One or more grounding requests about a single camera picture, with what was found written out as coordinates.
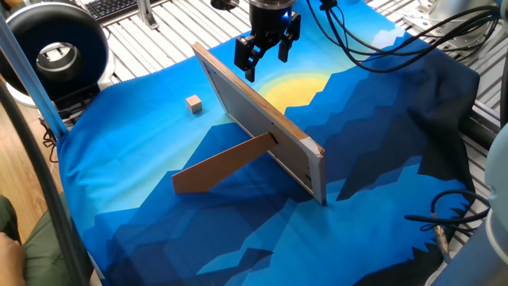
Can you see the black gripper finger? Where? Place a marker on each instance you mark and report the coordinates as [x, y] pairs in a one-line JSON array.
[[246, 51], [293, 29]]

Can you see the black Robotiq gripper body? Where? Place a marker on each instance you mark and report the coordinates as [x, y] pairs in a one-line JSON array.
[[270, 22]]

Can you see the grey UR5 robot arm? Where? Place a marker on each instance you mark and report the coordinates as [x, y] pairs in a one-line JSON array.
[[498, 171]]

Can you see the person's bare hand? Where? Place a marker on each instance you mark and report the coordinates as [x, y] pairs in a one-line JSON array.
[[10, 262]]

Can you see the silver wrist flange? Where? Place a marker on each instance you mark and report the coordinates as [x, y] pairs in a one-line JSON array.
[[274, 2]]

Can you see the black round knob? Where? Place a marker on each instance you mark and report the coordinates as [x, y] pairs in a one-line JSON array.
[[224, 4]]

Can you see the small wooden cube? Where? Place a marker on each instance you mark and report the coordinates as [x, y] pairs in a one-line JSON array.
[[193, 105]]

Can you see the blue mountain print cloth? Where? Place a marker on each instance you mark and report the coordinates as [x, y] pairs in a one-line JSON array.
[[139, 139]]

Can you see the black computer keyboard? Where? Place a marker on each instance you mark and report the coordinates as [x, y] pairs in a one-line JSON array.
[[111, 8]]

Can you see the green trouser leg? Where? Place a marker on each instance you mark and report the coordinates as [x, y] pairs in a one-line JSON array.
[[43, 254]]

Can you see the wooden picture frame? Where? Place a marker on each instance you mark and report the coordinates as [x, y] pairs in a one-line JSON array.
[[258, 115]]

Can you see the silver aluminium bracket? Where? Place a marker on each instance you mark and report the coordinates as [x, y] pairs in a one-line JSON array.
[[147, 14]]

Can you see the blue aluminium post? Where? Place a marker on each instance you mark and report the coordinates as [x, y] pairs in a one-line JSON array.
[[31, 83]]

